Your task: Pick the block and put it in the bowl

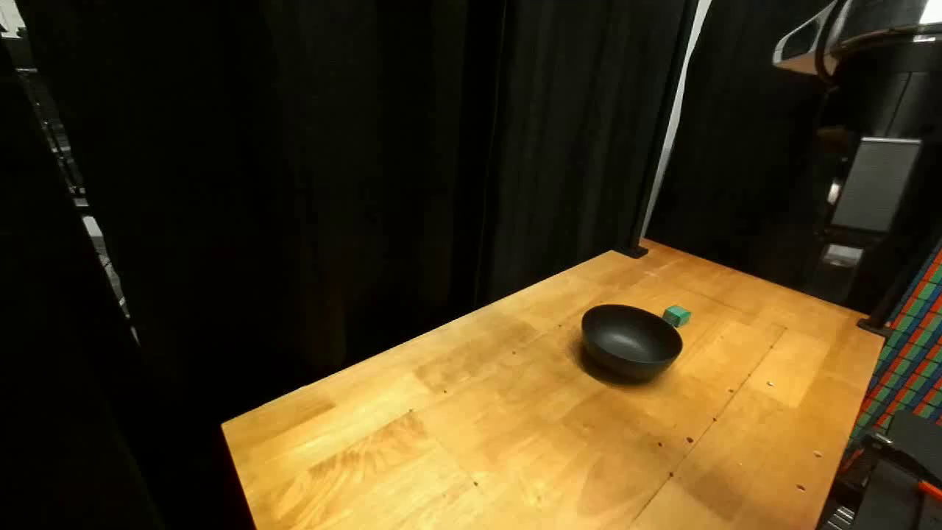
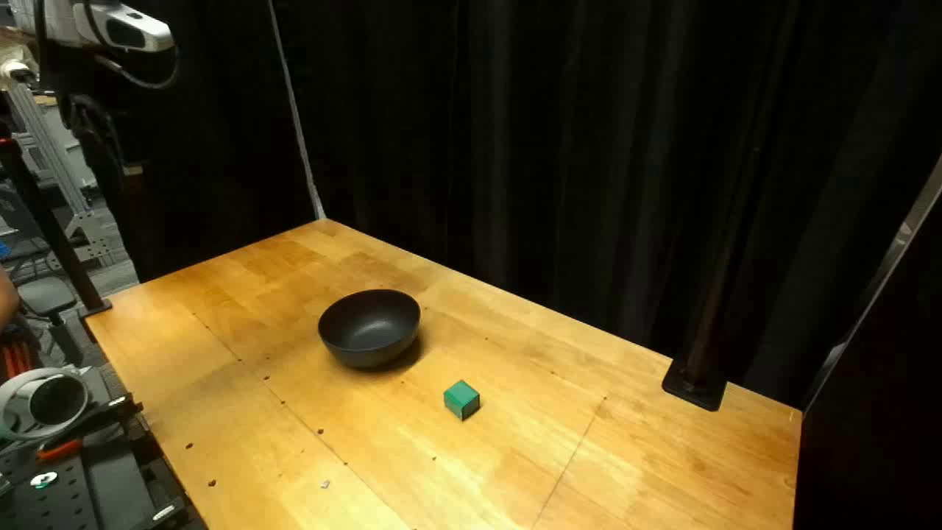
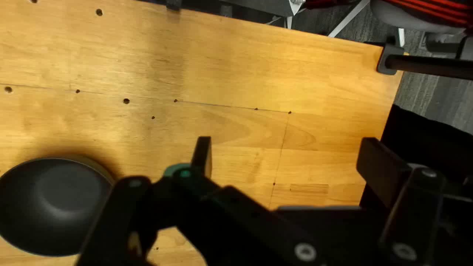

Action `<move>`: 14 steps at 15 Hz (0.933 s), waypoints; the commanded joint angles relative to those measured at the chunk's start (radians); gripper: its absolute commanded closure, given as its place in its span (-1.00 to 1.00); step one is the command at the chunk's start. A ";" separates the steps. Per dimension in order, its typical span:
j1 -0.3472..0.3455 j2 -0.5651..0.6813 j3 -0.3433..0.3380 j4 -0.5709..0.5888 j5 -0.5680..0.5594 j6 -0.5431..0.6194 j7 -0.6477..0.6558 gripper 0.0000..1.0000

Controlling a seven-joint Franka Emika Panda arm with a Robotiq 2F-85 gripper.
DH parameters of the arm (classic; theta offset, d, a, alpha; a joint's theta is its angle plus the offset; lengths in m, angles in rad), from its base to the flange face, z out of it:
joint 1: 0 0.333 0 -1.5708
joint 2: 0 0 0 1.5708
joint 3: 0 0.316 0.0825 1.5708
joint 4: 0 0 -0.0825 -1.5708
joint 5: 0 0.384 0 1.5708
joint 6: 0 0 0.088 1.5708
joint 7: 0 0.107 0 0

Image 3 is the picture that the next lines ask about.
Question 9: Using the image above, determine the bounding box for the black pole with base clamp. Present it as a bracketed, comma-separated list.
[376, 42, 473, 81]

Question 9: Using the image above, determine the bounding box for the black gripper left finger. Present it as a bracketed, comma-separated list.
[76, 135, 277, 266]

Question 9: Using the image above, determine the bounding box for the black bowl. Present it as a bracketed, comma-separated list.
[0, 154, 118, 256]

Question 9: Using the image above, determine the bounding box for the red fabric item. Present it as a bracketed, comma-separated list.
[385, 0, 473, 26]

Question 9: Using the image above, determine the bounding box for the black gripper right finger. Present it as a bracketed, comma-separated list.
[356, 135, 447, 266]

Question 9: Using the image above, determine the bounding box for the small green block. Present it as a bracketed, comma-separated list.
[163, 162, 194, 181]

